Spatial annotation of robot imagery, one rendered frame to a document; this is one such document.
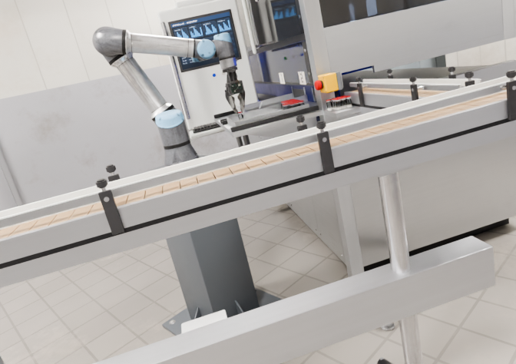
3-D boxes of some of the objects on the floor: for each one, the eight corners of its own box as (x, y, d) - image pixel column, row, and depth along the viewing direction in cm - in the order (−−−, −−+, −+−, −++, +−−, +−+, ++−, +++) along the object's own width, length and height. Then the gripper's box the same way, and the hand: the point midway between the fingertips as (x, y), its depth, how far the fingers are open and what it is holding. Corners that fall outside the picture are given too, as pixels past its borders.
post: (360, 276, 201) (275, -223, 145) (366, 282, 195) (279, -235, 139) (348, 280, 200) (258, -221, 144) (354, 286, 194) (262, -233, 138)
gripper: (219, 71, 177) (231, 117, 182) (242, 65, 178) (253, 111, 184) (217, 71, 185) (229, 115, 190) (239, 66, 186) (249, 110, 192)
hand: (239, 110), depth 190 cm, fingers closed, pressing on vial
